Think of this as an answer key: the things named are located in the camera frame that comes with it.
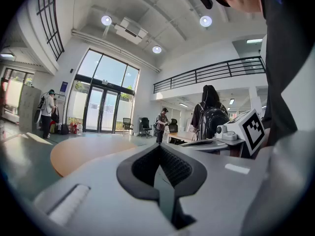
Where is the white ceiling air conditioner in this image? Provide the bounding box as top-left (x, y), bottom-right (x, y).
top-left (114, 17), bottom-right (149, 45)

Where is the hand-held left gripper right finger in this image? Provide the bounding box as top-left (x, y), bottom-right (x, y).
top-left (161, 143), bottom-right (271, 236)

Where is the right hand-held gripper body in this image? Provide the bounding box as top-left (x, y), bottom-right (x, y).
top-left (215, 108), bottom-right (267, 157)

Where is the side window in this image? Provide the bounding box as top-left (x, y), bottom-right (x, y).
top-left (0, 67), bottom-right (35, 122)

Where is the metal coat rack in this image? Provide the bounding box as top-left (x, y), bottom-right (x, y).
top-left (39, 92), bottom-right (67, 132)

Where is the black office chair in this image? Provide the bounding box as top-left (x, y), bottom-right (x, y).
top-left (122, 117), bottom-right (134, 135)
top-left (139, 117), bottom-right (153, 139)
top-left (168, 118), bottom-right (178, 134)

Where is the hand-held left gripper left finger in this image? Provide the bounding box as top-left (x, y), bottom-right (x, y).
top-left (33, 143), bottom-right (178, 236)

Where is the large glass window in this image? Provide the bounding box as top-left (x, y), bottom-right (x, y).
top-left (76, 48), bottom-right (140, 90)

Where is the black framed glass door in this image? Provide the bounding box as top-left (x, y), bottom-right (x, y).
top-left (82, 84), bottom-right (121, 134)

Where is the black hanging bag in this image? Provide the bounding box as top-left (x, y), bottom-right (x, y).
top-left (51, 106), bottom-right (60, 124)

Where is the round wooden table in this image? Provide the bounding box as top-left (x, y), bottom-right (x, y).
top-left (50, 135), bottom-right (138, 178)

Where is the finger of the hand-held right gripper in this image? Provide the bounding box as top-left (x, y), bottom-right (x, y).
top-left (183, 140), bottom-right (228, 145)
top-left (181, 143), bottom-right (229, 153)

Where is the black glossy backpack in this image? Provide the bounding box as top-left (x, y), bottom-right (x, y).
top-left (199, 107), bottom-right (230, 140)

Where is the black metal railing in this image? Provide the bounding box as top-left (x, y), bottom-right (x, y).
top-left (36, 0), bottom-right (65, 61)
top-left (153, 56), bottom-right (267, 94)

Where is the person's black shirt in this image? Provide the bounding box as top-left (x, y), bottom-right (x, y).
top-left (257, 0), bottom-right (315, 147)

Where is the grey filing cabinet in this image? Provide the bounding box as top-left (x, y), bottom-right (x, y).
top-left (18, 85), bottom-right (42, 134)

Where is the wooden desk with white legs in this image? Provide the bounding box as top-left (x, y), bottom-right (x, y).
top-left (168, 131), bottom-right (197, 144)

